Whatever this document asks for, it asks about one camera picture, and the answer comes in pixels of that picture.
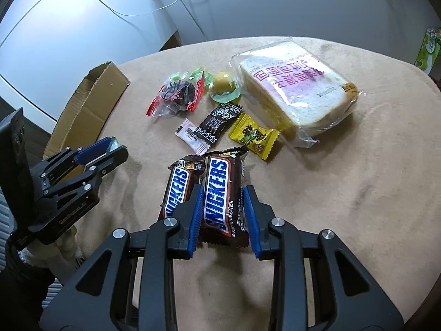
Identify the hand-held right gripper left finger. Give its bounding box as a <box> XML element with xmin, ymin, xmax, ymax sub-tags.
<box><xmin>39</xmin><ymin>183</ymin><xmax>205</xmax><ymax>331</ymax></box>

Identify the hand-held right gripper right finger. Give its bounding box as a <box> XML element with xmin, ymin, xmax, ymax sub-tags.
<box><xmin>243</xmin><ymin>185</ymin><xmax>404</xmax><ymax>331</ymax></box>

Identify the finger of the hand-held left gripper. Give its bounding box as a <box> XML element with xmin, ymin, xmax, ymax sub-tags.
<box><xmin>43</xmin><ymin>146</ymin><xmax>129</xmax><ymax>201</ymax></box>
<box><xmin>41</xmin><ymin>137</ymin><xmax>120</xmax><ymax>180</ymax></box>

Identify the large brown chocolate bar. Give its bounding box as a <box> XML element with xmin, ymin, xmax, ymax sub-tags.
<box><xmin>200</xmin><ymin>146</ymin><xmax>250</xmax><ymax>249</ymax></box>

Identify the small brown chocolate bar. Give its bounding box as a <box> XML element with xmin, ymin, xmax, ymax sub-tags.
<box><xmin>157</xmin><ymin>155</ymin><xmax>206</xmax><ymax>223</ymax></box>

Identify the cardboard box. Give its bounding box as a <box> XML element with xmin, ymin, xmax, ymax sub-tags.
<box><xmin>43</xmin><ymin>61</ymin><xmax>131</xmax><ymax>161</ymax></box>

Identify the yellow candy packet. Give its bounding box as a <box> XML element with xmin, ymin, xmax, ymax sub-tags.
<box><xmin>228</xmin><ymin>113</ymin><xmax>281</xmax><ymax>161</ymax></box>

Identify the black candy packet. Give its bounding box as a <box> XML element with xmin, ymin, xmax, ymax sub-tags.
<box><xmin>193</xmin><ymin>103</ymin><xmax>242</xmax><ymax>144</ymax></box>

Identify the clear red-edged snack packet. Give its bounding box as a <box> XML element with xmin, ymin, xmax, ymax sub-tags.
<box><xmin>145</xmin><ymin>71</ymin><xmax>206</xmax><ymax>119</ymax></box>

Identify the yellow jelly cup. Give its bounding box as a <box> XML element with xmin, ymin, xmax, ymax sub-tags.
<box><xmin>207</xmin><ymin>71</ymin><xmax>242</xmax><ymax>105</ymax></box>

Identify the bagged sliced bread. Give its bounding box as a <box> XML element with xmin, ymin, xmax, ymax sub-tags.
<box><xmin>228</xmin><ymin>37</ymin><xmax>361</xmax><ymax>145</ymax></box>

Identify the grey ribbed cloth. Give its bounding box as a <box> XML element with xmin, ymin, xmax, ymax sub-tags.
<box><xmin>0</xmin><ymin>196</ymin><xmax>16</xmax><ymax>239</ymax></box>

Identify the person's dark clothing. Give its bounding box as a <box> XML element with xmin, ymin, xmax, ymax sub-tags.
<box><xmin>0</xmin><ymin>248</ymin><xmax>64</xmax><ymax>331</ymax></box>

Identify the white cabinet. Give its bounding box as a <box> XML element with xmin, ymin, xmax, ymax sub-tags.
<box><xmin>0</xmin><ymin>0</ymin><xmax>180</xmax><ymax>122</ymax></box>

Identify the green wrapped candy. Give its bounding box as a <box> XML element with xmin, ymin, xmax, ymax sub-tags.
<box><xmin>169</xmin><ymin>66</ymin><xmax>216</xmax><ymax>88</ymax></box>

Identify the green carton box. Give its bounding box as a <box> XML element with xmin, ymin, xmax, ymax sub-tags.
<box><xmin>413</xmin><ymin>28</ymin><xmax>441</xmax><ymax>76</ymax></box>

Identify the white cable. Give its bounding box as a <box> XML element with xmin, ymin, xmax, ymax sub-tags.
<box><xmin>91</xmin><ymin>0</ymin><xmax>209</xmax><ymax>42</ymax></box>

